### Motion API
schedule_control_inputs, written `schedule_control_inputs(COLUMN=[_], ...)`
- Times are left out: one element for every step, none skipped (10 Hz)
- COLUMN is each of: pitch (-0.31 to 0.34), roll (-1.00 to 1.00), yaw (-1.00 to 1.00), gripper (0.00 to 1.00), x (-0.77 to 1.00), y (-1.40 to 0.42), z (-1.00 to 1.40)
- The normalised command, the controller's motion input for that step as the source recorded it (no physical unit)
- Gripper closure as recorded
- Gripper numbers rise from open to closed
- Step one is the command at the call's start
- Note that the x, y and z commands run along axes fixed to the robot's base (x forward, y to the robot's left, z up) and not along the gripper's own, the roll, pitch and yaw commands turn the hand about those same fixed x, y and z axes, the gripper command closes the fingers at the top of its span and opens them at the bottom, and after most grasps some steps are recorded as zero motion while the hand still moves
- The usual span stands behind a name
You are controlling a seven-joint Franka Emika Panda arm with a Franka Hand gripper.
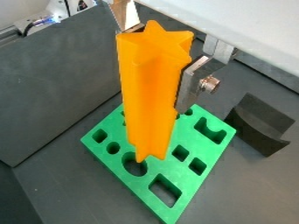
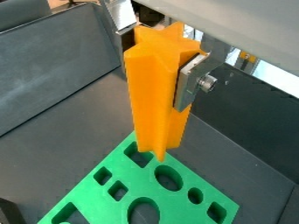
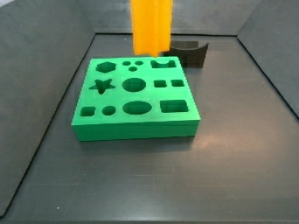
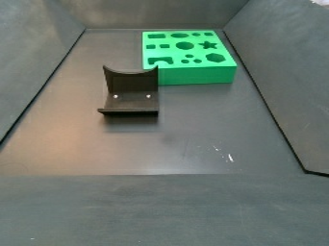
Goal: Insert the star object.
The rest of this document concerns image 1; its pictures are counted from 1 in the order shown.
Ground large dark grey panel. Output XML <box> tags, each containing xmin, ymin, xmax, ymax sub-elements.
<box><xmin>0</xmin><ymin>3</ymin><xmax>120</xmax><ymax>167</ymax></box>

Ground white device with blue light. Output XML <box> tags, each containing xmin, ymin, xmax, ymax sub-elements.
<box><xmin>0</xmin><ymin>0</ymin><xmax>98</xmax><ymax>46</ymax></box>

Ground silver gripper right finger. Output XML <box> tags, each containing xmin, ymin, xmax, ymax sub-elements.
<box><xmin>173</xmin><ymin>35</ymin><xmax>237</xmax><ymax>114</ymax></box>

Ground black curved block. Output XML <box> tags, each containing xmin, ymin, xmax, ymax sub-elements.
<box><xmin>224</xmin><ymin>93</ymin><xmax>295</xmax><ymax>157</ymax></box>

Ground green shape-sorting board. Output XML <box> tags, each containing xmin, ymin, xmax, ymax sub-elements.
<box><xmin>80</xmin><ymin>105</ymin><xmax>236</xmax><ymax>224</ymax></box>

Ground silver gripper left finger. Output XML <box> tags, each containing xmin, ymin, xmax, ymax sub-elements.
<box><xmin>105</xmin><ymin>0</ymin><xmax>145</xmax><ymax>33</ymax></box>

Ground orange star-shaped peg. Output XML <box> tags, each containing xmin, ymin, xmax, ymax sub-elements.
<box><xmin>116</xmin><ymin>20</ymin><xmax>193</xmax><ymax>162</ymax></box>

